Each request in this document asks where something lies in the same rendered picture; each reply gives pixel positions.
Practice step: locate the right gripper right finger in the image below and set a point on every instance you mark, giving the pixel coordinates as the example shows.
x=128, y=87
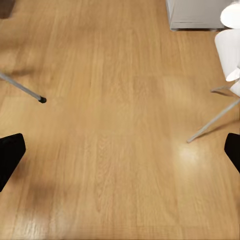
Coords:
x=232, y=149

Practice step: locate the camera tripod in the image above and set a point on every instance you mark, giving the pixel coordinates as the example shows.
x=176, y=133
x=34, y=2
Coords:
x=13, y=82

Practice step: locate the bookcase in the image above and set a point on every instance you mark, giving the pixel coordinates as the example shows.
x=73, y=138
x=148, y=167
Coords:
x=196, y=14

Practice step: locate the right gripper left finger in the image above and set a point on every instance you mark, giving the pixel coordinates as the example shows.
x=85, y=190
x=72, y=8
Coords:
x=12, y=149

